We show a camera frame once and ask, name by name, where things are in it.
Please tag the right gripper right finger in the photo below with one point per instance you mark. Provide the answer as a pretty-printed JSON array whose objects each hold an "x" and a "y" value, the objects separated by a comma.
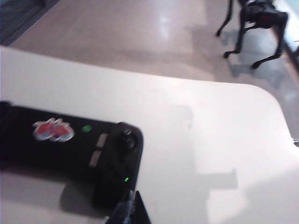
[{"x": 141, "y": 210}]

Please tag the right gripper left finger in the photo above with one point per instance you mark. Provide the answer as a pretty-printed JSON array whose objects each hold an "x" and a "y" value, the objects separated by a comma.
[{"x": 122, "y": 210}]

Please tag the black remote control with sticker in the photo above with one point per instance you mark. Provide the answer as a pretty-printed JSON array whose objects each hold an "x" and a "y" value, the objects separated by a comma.
[{"x": 70, "y": 154}]

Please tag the black quadruped robot dog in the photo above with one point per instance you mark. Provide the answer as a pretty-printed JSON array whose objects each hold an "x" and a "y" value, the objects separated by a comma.
[{"x": 259, "y": 12}]

